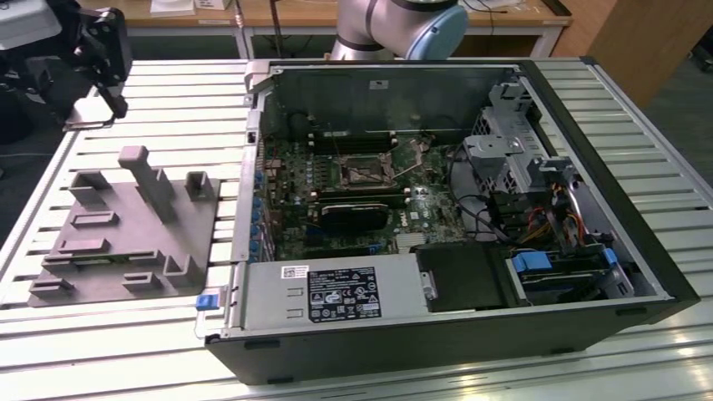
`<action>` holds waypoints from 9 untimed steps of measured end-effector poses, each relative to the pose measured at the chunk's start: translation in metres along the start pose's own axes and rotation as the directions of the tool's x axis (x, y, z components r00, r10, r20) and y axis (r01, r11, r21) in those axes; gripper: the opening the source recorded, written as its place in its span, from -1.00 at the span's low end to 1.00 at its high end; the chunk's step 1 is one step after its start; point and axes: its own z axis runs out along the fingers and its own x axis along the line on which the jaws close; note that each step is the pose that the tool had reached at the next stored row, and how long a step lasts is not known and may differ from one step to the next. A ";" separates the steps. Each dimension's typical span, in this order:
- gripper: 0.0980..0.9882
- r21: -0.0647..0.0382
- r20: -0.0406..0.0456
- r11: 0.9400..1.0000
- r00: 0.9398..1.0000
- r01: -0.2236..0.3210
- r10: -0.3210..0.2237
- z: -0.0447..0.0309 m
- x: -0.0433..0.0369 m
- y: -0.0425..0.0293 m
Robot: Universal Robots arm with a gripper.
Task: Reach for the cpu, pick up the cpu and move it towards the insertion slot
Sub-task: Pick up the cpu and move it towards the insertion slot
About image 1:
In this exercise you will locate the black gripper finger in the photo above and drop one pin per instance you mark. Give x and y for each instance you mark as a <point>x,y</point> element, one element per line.
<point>106,46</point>

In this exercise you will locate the silver square cpu chip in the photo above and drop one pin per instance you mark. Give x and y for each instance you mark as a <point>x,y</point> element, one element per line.
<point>86,119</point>

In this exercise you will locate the silver universal robots arm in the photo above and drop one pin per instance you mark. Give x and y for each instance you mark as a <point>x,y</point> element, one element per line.
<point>390,25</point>

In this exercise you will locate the cpu socket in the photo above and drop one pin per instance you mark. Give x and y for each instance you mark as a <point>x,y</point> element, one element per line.
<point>364,171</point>

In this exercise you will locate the white box on desk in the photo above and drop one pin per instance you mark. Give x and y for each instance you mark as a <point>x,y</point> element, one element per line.
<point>173,7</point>

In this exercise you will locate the wooden desk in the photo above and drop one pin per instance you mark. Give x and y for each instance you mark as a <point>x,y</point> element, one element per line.
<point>290,18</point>

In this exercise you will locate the grey plastic parts rack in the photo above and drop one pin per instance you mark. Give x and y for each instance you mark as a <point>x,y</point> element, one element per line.
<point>129,234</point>

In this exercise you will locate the green ram stick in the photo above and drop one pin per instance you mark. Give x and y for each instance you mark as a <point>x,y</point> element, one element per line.
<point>111,259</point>

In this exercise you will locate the installed black ram sticks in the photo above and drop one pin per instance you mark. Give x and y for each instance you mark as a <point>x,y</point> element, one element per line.
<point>348,140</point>

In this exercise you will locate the blue case latch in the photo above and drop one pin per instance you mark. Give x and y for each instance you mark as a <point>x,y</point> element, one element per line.
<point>206,301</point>

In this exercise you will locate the green motherboard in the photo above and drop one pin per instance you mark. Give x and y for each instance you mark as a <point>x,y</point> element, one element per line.
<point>430,217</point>

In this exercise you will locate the silver power supply unit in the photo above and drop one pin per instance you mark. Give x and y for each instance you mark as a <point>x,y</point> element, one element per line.
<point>335,292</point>

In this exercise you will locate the silver metal disk bay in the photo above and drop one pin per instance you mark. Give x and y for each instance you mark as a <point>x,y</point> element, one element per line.
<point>502,158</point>

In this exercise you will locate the black drive cover box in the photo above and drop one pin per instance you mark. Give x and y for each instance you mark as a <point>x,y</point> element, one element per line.
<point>468,275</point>

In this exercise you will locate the black open pc case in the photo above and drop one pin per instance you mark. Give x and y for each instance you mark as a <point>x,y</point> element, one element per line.
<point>446,334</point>

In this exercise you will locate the wooden cabinet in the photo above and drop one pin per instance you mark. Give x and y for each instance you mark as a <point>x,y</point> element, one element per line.
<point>640,46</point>

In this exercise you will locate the blue disk carrier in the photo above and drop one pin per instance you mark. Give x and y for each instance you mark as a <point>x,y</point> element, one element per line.
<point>563,267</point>

